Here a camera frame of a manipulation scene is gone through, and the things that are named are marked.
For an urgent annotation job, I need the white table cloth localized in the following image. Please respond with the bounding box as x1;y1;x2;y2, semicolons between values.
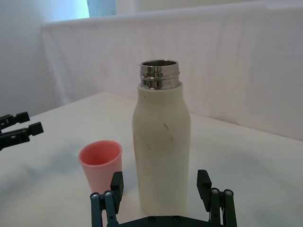
0;91;303;227

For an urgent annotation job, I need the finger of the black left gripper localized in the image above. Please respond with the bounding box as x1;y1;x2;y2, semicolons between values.
0;111;31;130
0;121;45;151

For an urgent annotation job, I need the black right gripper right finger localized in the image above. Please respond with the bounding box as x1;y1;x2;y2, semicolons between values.
196;169;238;227

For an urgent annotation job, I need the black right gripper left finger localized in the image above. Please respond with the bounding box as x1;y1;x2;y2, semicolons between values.
89;171;125;227

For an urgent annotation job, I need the cream vacuum bottle steel neck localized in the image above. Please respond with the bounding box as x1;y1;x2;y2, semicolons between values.
131;60;192;219

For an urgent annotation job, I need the white curtain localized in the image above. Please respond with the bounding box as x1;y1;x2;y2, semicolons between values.
0;0;303;144

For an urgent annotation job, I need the pink plastic cup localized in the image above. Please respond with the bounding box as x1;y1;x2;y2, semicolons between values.
78;140;123;192

